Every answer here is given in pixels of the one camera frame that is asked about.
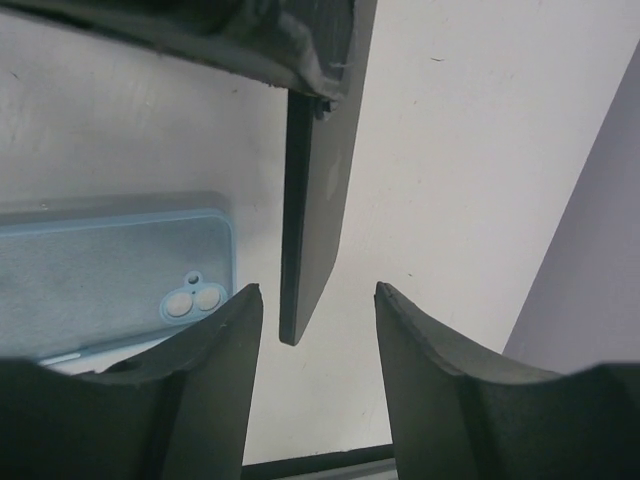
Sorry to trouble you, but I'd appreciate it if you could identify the black phone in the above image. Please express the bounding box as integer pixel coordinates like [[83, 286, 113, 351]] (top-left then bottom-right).
[[279, 1, 377, 346]]

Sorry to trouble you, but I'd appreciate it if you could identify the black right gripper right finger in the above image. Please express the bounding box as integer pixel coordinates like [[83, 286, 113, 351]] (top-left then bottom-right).
[[374, 283, 639, 479]]

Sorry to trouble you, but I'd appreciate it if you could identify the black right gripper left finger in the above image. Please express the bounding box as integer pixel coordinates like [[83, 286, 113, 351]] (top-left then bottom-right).
[[1, 284, 263, 479]]

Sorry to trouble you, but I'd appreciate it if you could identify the aluminium front rail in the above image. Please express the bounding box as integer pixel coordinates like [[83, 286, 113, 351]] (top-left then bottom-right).
[[241, 444, 398, 480]]

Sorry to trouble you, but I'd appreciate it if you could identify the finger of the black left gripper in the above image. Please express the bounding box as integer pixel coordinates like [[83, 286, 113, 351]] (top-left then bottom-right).
[[1, 0, 356, 100]]

